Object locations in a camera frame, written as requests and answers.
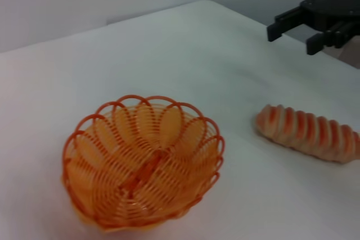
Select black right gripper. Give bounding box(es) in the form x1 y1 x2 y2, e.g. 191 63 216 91
266 0 360 56

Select orange striped bread loaf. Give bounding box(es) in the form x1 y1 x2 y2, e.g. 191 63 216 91
255 103 360 165

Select orange woven plastic basket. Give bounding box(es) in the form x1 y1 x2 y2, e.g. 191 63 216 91
61 94 226 234

